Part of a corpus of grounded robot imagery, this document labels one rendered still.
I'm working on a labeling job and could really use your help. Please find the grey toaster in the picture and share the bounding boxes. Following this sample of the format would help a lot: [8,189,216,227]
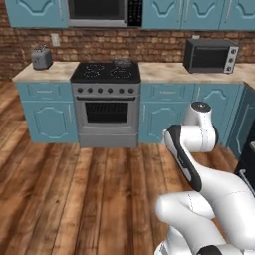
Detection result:
[31,45,54,71]

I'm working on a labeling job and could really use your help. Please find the black toaster oven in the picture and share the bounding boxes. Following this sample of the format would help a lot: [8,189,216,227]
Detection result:
[182,38,240,75]

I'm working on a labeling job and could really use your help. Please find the blue base cupboards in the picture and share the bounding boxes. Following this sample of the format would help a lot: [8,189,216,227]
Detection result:
[15,81,80,144]
[228,84,255,160]
[137,83,245,147]

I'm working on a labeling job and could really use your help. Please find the blue wall cupboards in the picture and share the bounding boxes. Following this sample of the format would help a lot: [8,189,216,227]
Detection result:
[141,0,255,32]
[4,0,70,29]

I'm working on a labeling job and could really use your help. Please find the silver black stove with oven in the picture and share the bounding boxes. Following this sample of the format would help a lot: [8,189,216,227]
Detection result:
[70,61,142,149]

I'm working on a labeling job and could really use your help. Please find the black dishwasher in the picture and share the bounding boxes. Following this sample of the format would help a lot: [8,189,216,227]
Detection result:
[233,129,255,197]

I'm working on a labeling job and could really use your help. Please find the black silver microwave oven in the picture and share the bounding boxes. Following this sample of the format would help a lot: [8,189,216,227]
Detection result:
[67,0,144,29]

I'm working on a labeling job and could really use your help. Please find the grey pan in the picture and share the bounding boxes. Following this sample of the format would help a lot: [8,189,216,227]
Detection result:
[112,58,133,70]

